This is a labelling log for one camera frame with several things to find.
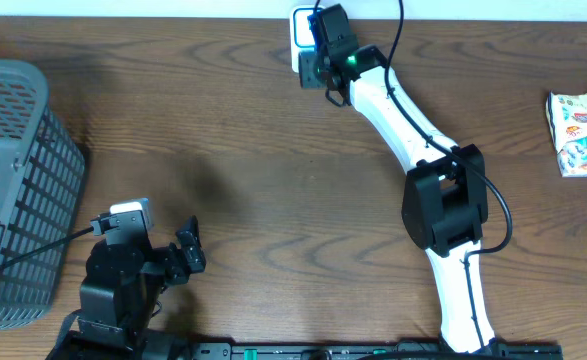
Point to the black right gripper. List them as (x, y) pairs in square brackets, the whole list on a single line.
[(304, 76)]

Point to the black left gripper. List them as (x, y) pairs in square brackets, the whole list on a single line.
[(170, 264)]

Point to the white snack bag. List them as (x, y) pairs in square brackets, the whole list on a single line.
[(567, 118)]

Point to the orange small carton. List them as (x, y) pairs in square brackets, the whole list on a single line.
[(568, 170)]

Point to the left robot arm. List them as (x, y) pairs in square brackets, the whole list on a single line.
[(125, 275)]

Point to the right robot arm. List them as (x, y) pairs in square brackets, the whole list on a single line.
[(445, 201)]

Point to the white barcode scanner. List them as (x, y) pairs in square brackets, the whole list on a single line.
[(300, 35)]

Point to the grey plastic basket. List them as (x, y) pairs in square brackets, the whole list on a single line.
[(42, 176)]

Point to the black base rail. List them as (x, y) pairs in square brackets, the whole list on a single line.
[(404, 350)]

